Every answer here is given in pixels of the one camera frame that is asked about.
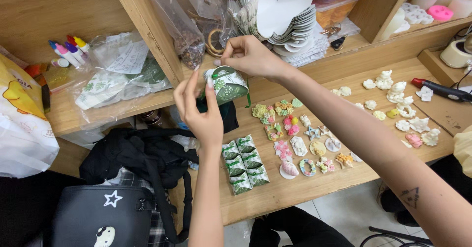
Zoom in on gold glitter packet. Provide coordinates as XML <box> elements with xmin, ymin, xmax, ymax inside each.
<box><xmin>44</xmin><ymin>67</ymin><xmax>76</xmax><ymax>93</ymax></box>

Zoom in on stack of clear plastic containers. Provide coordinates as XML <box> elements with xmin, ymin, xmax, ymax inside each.
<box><xmin>313</xmin><ymin>0</ymin><xmax>366</xmax><ymax>29</ymax></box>

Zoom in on wooden shelf unit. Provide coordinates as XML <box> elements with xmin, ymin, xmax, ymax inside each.
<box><xmin>0</xmin><ymin>0</ymin><xmax>472</xmax><ymax>226</ymax></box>

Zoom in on black glue gun red tip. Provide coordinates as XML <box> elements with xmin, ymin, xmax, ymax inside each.
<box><xmin>411</xmin><ymin>77</ymin><xmax>472</xmax><ymax>103</ymax></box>

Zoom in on black fabric pouch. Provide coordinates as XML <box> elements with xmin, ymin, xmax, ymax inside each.
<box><xmin>195</xmin><ymin>99</ymin><xmax>240</xmax><ymax>134</ymax></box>

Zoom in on dark glass jar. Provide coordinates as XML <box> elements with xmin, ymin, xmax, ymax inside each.
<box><xmin>139</xmin><ymin>109</ymin><xmax>163</xmax><ymax>127</ymax></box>

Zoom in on cluster of small leaf-print boxes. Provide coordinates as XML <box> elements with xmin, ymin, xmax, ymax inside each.
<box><xmin>221</xmin><ymin>134</ymin><xmax>271</xmax><ymax>196</ymax></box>

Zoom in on white round melting pot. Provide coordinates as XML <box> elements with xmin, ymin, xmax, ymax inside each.
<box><xmin>440</xmin><ymin>36</ymin><xmax>472</xmax><ymax>69</ymax></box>

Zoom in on black bag with white star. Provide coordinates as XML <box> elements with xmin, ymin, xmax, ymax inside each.
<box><xmin>51</xmin><ymin>185</ymin><xmax>156</xmax><ymax>247</ymax></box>

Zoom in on black metal chair frame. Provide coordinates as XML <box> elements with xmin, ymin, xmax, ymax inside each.
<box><xmin>359</xmin><ymin>226</ymin><xmax>434</xmax><ymax>247</ymax></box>

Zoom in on person's left hand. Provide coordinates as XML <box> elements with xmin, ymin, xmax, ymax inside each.
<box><xmin>173</xmin><ymin>64</ymin><xmax>224</xmax><ymax>149</ymax></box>

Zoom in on brown cardboard sheet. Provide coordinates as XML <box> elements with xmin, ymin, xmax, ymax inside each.
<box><xmin>412</xmin><ymin>90</ymin><xmax>472</xmax><ymax>137</ymax></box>

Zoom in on pink silicone mould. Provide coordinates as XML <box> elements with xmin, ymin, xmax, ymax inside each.
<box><xmin>427</xmin><ymin>5</ymin><xmax>454</xmax><ymax>22</ymax></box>

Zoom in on pink wax figure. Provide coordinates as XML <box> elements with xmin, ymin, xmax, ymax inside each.
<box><xmin>405</xmin><ymin>133</ymin><xmax>423</xmax><ymax>149</ymax></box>

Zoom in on clear bag of dried flowers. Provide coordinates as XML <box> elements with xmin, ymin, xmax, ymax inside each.
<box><xmin>142</xmin><ymin>0</ymin><xmax>206</xmax><ymax>71</ymax></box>

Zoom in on group of coloured wax ornaments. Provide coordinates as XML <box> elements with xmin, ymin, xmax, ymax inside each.
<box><xmin>252</xmin><ymin>98</ymin><xmax>364</xmax><ymax>181</ymax></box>

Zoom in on person's black trousers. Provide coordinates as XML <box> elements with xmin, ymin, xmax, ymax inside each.
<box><xmin>249</xmin><ymin>206</ymin><xmax>355</xmax><ymax>247</ymax></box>

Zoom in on bunch of keys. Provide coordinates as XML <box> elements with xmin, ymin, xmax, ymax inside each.
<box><xmin>320</xmin><ymin>25</ymin><xmax>348</xmax><ymax>51</ymax></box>

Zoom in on white silicone mould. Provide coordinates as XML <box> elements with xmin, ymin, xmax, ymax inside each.
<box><xmin>400</xmin><ymin>2</ymin><xmax>434</xmax><ymax>25</ymax></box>

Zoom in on yellow cap dye bottle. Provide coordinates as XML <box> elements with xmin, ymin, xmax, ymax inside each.
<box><xmin>73</xmin><ymin>36</ymin><xmax>90</xmax><ymax>54</ymax></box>

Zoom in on clear bag of leaf-print paper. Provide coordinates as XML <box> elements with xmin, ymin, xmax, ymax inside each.
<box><xmin>71</xmin><ymin>30</ymin><xmax>174</xmax><ymax>112</ymax></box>

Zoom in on clear bag of dried orange slices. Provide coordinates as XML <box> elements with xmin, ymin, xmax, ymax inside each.
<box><xmin>174</xmin><ymin>0</ymin><xmax>240</xmax><ymax>58</ymax></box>

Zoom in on white plastic bag yellow duck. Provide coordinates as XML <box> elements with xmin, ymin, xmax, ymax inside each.
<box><xmin>0</xmin><ymin>53</ymin><xmax>60</xmax><ymax>178</ymax></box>

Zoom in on person's right hand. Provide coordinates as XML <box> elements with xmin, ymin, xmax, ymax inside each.
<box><xmin>214</xmin><ymin>35</ymin><xmax>293</xmax><ymax>84</ymax></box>

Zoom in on stack of patterned white paper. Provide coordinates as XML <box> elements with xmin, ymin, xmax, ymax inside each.
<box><xmin>280</xmin><ymin>21</ymin><xmax>331</xmax><ymax>68</ymax></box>

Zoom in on group of white wax figures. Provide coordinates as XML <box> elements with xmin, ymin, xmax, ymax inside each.
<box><xmin>330</xmin><ymin>69</ymin><xmax>442</xmax><ymax>150</ymax></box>

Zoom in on stack of white paper cutouts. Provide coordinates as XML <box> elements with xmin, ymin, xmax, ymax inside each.
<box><xmin>228</xmin><ymin>0</ymin><xmax>318</xmax><ymax>58</ymax></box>

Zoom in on pink cap dye bottle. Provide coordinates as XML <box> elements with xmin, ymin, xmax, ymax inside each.
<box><xmin>55</xmin><ymin>43</ymin><xmax>85</xmax><ymax>68</ymax></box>

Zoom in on green ribbon gift box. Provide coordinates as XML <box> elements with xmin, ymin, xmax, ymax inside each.
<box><xmin>202</xmin><ymin>66</ymin><xmax>252</xmax><ymax>108</ymax></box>

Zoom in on purple cap dye bottle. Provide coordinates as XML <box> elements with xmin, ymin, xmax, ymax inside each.
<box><xmin>64</xmin><ymin>41</ymin><xmax>88</xmax><ymax>64</ymax></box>

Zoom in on black fabric backpack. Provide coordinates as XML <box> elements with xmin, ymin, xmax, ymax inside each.
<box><xmin>78</xmin><ymin>127</ymin><xmax>200</xmax><ymax>245</ymax></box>

